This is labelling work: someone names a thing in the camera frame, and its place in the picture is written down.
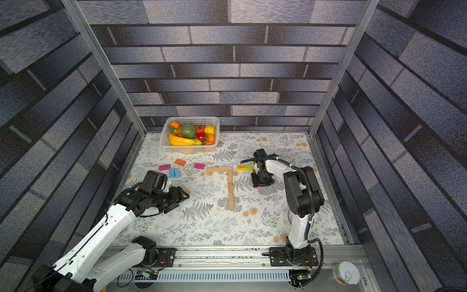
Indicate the white lidded cup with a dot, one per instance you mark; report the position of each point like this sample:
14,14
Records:
346,273

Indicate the white plastic basket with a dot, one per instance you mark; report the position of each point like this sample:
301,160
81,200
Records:
208,145

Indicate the yellow toy pepper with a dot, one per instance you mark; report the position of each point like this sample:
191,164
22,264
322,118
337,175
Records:
210,130

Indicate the yellow toy banana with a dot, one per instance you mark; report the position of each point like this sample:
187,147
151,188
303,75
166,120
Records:
183,141

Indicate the magenta block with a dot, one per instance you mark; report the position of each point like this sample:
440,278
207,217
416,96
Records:
199,166

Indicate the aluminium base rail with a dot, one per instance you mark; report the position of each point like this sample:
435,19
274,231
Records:
245,263

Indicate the green toy mango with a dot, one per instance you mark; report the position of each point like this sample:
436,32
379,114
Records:
188,130

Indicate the purple block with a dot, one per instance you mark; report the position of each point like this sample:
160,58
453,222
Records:
164,167

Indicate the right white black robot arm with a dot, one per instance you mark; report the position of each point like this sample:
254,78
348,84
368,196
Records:
303,195

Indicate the orange toy fruit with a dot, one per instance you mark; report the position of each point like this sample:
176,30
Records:
174,124

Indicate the orange block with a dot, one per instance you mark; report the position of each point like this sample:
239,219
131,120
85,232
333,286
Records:
180,162

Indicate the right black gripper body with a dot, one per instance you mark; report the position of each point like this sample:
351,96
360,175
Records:
261,175

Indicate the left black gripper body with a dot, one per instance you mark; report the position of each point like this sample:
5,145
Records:
172,198

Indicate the wood block marked 71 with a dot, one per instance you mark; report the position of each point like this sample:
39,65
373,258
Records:
230,189

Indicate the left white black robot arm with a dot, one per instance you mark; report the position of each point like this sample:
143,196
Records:
105,233

